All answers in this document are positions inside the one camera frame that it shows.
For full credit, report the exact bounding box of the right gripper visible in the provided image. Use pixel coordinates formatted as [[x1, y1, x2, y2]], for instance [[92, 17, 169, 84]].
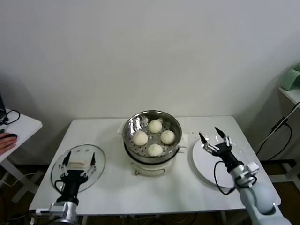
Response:
[[198, 127, 242, 171]]

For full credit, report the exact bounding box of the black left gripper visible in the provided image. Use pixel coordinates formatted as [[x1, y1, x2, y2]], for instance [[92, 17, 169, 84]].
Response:
[[58, 151, 97, 203]]

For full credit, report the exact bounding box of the white steamed baozi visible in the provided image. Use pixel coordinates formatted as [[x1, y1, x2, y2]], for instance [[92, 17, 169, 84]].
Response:
[[133, 131, 149, 146], [148, 120, 163, 134], [147, 143, 164, 157], [160, 130, 176, 144]]

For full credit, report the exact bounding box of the stainless steel steamer basket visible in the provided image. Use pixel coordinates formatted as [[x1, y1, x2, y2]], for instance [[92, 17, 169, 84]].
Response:
[[116, 109, 189, 165]]

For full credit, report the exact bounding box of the bare person hand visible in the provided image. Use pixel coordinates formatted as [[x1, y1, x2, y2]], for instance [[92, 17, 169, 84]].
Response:
[[0, 132, 18, 155]]

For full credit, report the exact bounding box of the white round plate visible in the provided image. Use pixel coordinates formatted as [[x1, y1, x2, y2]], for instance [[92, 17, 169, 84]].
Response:
[[192, 135, 251, 188]]

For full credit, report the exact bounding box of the white table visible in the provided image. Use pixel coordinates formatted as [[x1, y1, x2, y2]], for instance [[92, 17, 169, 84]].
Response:
[[29, 115, 282, 216]]

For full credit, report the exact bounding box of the white side desk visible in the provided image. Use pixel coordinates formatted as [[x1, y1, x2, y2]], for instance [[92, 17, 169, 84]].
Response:
[[0, 107, 45, 203]]

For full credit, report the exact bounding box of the cream electric cooking pot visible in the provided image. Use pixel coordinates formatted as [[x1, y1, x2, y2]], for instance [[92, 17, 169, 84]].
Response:
[[124, 140, 188, 176]]

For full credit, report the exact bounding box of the white shelf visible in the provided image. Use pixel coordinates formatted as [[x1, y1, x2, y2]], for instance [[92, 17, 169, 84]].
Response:
[[278, 86, 300, 104]]

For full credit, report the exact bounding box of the pale green appliance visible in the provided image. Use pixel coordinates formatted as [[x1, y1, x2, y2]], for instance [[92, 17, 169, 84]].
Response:
[[280, 62, 300, 91]]

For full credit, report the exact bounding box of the glass lid with cream handle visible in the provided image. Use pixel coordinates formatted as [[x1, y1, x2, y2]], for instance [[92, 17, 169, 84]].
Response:
[[51, 144, 106, 193]]

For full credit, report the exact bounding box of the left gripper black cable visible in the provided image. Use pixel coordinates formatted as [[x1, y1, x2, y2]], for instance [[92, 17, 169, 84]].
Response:
[[54, 180, 66, 193]]

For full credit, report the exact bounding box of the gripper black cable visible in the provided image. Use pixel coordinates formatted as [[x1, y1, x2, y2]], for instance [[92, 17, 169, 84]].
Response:
[[214, 160, 236, 195], [54, 180, 66, 193]]

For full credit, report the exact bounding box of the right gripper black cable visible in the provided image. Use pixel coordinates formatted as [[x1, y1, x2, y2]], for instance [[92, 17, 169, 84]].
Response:
[[214, 160, 236, 195]]

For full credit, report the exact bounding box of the white floor cable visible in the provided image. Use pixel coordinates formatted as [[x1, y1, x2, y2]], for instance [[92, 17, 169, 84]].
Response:
[[0, 172, 38, 186]]

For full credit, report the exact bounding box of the thin black desk cable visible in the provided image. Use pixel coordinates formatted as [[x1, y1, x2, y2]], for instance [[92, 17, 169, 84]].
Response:
[[0, 109, 21, 127]]

